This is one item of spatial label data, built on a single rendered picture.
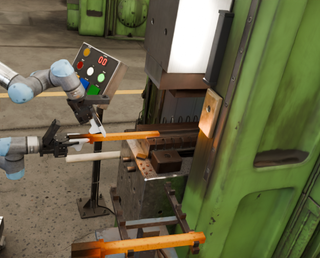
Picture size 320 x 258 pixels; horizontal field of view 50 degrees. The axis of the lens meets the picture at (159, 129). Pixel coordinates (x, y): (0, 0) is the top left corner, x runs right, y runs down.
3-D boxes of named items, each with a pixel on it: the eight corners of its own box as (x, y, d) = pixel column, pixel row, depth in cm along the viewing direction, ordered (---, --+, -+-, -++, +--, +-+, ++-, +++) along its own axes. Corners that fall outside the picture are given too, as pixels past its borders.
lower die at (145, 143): (147, 158, 162) (150, 143, 158) (134, 135, 178) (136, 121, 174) (224, 151, 178) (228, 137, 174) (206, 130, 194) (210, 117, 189)
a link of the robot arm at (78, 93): (79, 78, 142) (82, 86, 136) (84, 87, 145) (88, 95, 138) (62, 86, 141) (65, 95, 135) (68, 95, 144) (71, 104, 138)
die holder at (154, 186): (133, 250, 171) (145, 179, 149) (114, 197, 201) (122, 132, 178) (229, 231, 192) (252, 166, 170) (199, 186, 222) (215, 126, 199)
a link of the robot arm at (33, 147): (26, 132, 146) (27, 143, 140) (38, 132, 148) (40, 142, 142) (27, 147, 150) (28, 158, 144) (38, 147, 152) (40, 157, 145)
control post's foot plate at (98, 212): (80, 219, 244) (80, 210, 240) (75, 198, 261) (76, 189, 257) (110, 215, 252) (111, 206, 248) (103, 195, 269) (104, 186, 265)
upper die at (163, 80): (158, 89, 145) (162, 68, 140) (144, 70, 160) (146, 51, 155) (242, 88, 160) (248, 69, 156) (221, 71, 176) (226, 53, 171)
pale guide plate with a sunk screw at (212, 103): (208, 138, 133) (218, 99, 124) (197, 126, 140) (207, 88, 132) (212, 138, 134) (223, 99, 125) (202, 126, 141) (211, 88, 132)
